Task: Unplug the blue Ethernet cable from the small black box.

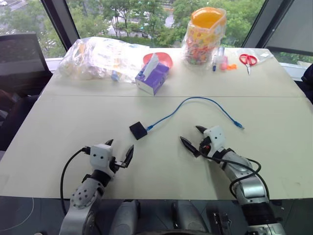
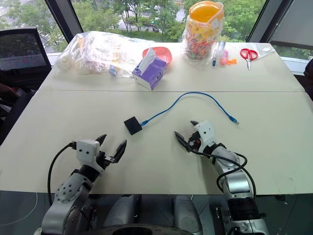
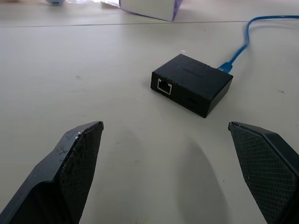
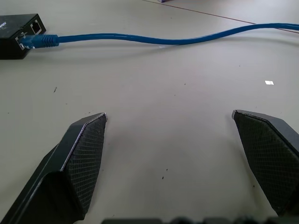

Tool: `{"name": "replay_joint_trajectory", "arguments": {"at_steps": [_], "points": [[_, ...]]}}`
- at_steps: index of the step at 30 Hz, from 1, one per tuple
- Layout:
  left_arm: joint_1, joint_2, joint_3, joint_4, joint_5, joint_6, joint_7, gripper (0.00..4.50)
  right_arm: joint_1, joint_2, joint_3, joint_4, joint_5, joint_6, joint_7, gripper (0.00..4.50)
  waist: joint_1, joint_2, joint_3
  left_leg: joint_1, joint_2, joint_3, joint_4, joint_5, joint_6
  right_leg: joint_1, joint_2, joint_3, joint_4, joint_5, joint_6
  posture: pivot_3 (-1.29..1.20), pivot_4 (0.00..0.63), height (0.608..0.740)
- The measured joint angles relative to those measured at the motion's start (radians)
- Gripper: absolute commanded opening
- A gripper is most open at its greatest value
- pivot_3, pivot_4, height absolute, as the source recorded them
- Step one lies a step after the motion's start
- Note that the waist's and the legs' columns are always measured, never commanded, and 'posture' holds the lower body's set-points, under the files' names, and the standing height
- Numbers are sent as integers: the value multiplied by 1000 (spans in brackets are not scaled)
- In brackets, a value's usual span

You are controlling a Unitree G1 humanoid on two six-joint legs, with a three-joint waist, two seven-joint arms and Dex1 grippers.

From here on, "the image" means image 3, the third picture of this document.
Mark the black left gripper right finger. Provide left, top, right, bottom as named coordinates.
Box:
left=228, top=121, right=299, bottom=224

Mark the blue Ethernet cable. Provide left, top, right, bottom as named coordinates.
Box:
left=217, top=15, right=299, bottom=73

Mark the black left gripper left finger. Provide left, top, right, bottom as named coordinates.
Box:
left=0, top=120, right=105, bottom=224

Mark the white and purple carton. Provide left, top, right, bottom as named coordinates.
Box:
left=119, top=0, right=184, bottom=22

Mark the black network adapter box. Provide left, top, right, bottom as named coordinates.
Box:
left=150, top=53, right=234, bottom=119

